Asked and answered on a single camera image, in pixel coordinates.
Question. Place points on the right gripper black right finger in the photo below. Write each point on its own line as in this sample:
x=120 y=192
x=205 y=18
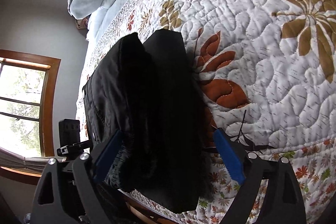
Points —
x=283 y=201

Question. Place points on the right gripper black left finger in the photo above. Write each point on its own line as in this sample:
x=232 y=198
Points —
x=67 y=192

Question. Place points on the black pants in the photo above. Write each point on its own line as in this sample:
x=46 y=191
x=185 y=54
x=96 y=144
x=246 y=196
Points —
x=146 y=91

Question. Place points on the grey folded curtain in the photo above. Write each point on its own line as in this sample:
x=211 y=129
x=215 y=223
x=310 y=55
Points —
x=30 y=164

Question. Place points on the clothes pile beside bed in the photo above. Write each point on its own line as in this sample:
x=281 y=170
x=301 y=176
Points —
x=82 y=24

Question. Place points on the white floral quilt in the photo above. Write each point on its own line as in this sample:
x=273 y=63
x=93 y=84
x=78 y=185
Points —
x=266 y=67

